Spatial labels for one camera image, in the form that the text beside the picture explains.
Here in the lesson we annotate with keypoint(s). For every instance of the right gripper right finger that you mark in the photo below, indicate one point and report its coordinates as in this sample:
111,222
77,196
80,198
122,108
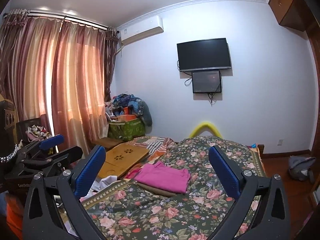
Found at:
272,216

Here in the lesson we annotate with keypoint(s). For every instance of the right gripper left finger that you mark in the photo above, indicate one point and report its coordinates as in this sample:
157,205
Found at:
41,218

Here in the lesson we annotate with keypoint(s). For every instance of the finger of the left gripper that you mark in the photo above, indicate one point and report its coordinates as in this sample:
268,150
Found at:
51,142
65,157

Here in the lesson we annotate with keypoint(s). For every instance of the pink pants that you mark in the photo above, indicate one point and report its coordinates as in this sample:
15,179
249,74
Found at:
163,177

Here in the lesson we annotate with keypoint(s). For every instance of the bamboo lap tray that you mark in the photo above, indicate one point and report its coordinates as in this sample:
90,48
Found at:
120,159

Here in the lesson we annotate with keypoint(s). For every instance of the grey bag on floor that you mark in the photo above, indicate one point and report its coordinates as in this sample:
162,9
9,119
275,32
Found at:
300,168

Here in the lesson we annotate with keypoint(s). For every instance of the green storage bag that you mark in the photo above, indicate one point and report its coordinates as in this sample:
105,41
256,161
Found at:
127,130

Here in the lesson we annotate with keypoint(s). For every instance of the pile of blue clothes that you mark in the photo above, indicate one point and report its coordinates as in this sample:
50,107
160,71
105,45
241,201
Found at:
135,106

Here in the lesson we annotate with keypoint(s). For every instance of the pink curtains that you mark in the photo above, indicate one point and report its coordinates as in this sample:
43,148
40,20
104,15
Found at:
60,71

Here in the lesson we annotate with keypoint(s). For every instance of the floral bedspread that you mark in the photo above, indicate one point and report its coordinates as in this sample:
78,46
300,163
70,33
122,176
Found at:
176,196

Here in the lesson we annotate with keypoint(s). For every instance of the striped patchwork blanket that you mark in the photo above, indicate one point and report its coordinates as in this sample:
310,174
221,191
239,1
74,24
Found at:
157,147

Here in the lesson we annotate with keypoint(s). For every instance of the olive folded pants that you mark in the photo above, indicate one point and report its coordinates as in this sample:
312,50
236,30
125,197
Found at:
156,191

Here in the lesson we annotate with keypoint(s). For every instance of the yellow foam bed guard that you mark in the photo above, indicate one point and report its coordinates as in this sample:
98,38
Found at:
205,126

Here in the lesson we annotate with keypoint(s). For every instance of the curtain rod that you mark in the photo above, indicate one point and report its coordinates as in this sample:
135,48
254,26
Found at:
56,15

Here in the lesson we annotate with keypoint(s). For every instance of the white air conditioner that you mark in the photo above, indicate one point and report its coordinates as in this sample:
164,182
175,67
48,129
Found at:
141,30

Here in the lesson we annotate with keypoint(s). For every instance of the small black monitor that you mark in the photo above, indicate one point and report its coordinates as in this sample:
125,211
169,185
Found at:
206,82

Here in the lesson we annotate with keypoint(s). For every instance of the brown wooden wardrobe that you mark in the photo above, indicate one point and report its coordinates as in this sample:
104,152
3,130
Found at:
301,15

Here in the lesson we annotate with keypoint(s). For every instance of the wall mounted black television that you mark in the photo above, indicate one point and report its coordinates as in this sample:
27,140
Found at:
210,54

